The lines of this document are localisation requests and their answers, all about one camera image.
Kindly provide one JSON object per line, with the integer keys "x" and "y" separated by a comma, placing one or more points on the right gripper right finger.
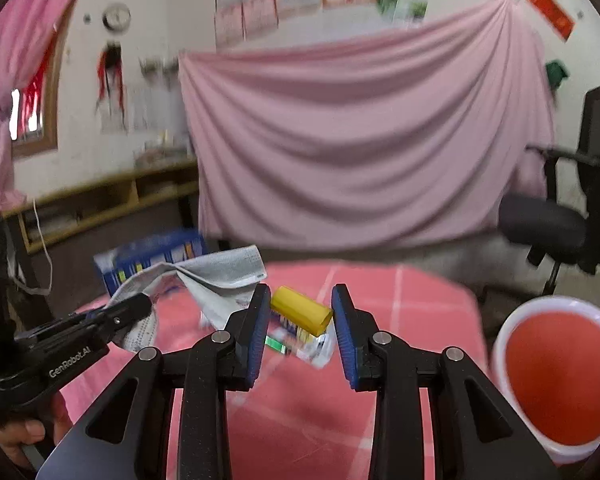
{"x": 477, "y": 434}

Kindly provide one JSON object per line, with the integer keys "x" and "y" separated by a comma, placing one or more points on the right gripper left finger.
{"x": 125, "y": 433}

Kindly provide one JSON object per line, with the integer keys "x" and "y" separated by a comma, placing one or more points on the blue cardboard box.
{"x": 117, "y": 265}

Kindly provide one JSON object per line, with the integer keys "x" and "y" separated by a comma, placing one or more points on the grey newspaper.
{"x": 189, "y": 299}

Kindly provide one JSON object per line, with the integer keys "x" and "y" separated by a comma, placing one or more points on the yellow capped glue tube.
{"x": 301, "y": 327}

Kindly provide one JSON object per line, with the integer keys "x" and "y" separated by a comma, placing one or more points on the red and white trash bin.
{"x": 546, "y": 362}

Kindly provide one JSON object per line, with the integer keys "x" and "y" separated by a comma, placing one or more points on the person's left hand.
{"x": 16, "y": 434}

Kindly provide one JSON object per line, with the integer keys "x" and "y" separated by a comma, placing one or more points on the pink checked tablecloth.
{"x": 298, "y": 422}

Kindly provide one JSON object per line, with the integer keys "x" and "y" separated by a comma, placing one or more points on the black office chair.
{"x": 551, "y": 229}

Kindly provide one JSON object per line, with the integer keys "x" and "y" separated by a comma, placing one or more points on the pink hanging sheet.
{"x": 406, "y": 137}

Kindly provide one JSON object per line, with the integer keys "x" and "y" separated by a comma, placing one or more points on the red hanging ornament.
{"x": 110, "y": 99}

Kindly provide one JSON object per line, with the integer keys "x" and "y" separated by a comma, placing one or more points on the wooden wall shelf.
{"x": 56, "y": 217}

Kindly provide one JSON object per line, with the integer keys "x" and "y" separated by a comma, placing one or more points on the round wall clock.
{"x": 116, "y": 18}

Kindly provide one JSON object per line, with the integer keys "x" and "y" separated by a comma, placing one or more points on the green dustpan on wall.
{"x": 556, "y": 73}

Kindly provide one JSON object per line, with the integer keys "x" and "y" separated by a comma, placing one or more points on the red paper wall poster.
{"x": 556, "y": 16}

